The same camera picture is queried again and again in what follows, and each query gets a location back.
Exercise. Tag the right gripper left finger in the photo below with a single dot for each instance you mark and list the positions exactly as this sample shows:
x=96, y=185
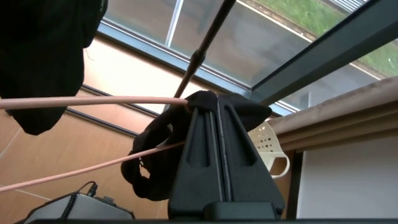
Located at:
x=196, y=174

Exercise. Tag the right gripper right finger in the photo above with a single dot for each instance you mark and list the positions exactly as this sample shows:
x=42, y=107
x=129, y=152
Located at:
x=248, y=174

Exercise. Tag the black garment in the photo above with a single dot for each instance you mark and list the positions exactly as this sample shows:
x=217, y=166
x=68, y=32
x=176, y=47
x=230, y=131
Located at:
x=161, y=174

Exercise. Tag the pink clothes hanger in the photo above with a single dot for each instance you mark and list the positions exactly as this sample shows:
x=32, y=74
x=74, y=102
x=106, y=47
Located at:
x=93, y=101

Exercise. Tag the black shorts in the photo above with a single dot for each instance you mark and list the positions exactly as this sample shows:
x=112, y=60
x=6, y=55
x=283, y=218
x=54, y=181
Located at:
x=40, y=56

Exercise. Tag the white laundry basket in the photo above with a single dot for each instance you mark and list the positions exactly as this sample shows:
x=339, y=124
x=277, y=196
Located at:
x=267, y=146

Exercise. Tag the black clothes rack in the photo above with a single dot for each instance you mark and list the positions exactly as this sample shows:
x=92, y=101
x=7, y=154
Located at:
x=197, y=59

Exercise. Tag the beige curtain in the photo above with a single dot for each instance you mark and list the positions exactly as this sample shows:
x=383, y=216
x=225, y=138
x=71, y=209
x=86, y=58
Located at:
x=342, y=118

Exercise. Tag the window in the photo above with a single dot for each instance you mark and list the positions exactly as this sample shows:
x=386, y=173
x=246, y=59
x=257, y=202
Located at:
x=264, y=40

